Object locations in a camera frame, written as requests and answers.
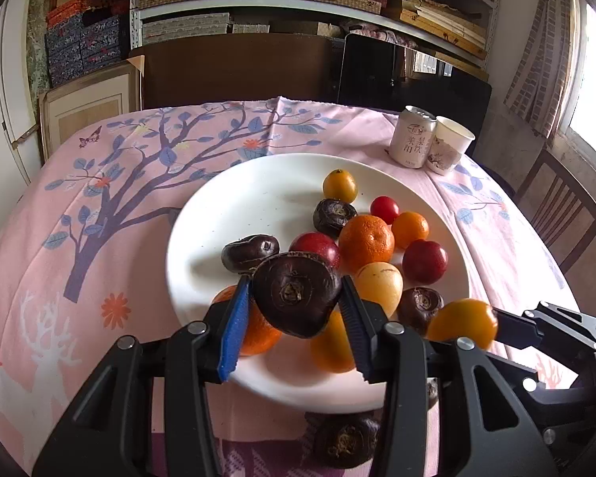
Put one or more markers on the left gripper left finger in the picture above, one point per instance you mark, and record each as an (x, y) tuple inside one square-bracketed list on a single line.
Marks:
[(106, 430)]

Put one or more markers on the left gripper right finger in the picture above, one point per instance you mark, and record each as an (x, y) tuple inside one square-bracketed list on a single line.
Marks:
[(484, 429)]

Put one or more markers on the finger of the right gripper pair seen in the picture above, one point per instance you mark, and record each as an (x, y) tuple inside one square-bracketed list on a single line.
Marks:
[(517, 332)]

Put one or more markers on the orange fruit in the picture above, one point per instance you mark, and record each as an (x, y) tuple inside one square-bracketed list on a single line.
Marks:
[(330, 349), (466, 317)]

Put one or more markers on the dark water chestnut back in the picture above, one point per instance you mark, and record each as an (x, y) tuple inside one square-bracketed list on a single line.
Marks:
[(417, 308)]

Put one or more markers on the dark water chestnut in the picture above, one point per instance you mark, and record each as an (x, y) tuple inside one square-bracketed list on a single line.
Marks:
[(342, 441), (296, 292), (417, 308)]

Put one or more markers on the yellow-brown passion fruit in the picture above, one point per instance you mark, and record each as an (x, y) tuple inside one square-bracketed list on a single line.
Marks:
[(381, 283)]

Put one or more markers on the wooden chair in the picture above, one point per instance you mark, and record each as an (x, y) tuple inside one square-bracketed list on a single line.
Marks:
[(563, 202)]

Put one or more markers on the red plum right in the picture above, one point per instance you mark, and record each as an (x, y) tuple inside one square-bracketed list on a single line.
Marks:
[(425, 261)]

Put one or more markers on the red plum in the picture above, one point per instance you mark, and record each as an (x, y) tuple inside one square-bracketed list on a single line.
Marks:
[(425, 261), (319, 244)]

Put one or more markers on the small orange kumquat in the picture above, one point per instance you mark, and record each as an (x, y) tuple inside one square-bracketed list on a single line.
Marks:
[(408, 227)]

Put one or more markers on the mandarin with green stem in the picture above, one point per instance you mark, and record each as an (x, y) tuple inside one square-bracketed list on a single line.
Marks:
[(249, 325)]

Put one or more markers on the large mandarin centre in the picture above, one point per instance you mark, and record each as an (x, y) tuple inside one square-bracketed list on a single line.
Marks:
[(365, 239)]

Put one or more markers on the small red tomato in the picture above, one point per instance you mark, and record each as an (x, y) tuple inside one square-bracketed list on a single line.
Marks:
[(385, 208)]

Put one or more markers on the white paper cup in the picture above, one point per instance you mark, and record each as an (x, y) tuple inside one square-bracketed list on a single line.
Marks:
[(451, 140)]

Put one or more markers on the dark chestnut plate front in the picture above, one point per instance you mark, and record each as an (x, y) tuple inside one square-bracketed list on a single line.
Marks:
[(246, 254)]

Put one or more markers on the white drink can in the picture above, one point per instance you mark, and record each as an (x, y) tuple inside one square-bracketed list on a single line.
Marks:
[(412, 137)]

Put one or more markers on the dark chestnut on plate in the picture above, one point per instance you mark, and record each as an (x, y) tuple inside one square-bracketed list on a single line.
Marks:
[(331, 215)]

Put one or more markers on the red plum left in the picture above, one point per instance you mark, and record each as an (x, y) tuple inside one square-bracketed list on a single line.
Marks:
[(319, 244)]

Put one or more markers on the small yellow-green citrus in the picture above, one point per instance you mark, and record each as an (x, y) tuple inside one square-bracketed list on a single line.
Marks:
[(340, 185)]

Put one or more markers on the checked curtain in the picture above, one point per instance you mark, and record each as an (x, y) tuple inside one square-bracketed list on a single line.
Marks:
[(540, 89)]

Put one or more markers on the white oval plate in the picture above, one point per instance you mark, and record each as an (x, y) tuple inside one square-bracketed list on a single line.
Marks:
[(276, 195)]

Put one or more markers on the black monitor panel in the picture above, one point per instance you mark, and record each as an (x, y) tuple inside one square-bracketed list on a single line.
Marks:
[(381, 75)]

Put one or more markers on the framed picture leaning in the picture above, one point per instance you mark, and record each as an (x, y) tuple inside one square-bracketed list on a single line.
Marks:
[(105, 93)]

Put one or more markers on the metal shelving unit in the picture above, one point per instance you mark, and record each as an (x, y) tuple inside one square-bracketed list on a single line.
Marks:
[(411, 25)]

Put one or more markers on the dark wooden board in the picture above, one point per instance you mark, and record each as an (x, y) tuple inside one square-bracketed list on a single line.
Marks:
[(196, 70)]

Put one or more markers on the blue patterned boxes stack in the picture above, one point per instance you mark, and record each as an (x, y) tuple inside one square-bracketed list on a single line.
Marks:
[(74, 49)]

